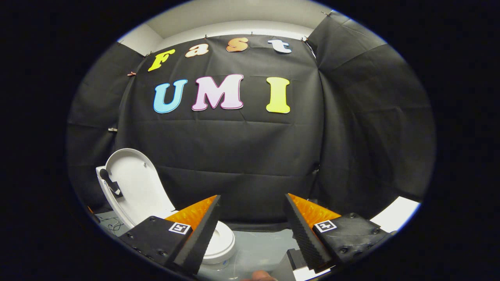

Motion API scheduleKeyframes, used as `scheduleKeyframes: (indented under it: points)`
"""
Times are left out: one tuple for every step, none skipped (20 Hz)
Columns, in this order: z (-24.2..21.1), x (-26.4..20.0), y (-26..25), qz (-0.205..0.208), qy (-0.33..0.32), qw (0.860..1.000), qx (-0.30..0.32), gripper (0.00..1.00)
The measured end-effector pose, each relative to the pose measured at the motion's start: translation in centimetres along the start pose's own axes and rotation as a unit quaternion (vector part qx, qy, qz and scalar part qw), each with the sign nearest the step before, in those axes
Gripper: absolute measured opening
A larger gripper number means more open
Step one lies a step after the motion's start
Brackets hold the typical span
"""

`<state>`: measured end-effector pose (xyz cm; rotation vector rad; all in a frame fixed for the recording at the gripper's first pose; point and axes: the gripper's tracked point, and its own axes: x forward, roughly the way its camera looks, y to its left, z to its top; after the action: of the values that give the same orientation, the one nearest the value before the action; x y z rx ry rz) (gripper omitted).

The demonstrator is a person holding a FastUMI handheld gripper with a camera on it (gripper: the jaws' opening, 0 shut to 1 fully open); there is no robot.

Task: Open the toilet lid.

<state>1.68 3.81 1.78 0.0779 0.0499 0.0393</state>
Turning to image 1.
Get white toilet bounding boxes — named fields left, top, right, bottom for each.
left=96, top=166, right=237, bottom=270

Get white flat panel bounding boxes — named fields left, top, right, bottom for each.
left=370, top=196, right=421, bottom=233

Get black backdrop cloth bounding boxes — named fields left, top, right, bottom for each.
left=66, top=11, right=435, bottom=233

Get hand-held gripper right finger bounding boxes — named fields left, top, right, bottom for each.
left=285, top=194, right=392, bottom=272

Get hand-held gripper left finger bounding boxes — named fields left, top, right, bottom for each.
left=119, top=195, right=221, bottom=275

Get white toilet lid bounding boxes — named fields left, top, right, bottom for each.
left=98, top=148, right=177, bottom=228

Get thin black floor cables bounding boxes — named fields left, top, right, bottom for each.
left=96, top=215, right=125, bottom=235

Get black plastic stand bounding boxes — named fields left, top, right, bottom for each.
left=273, top=248, right=310, bottom=281

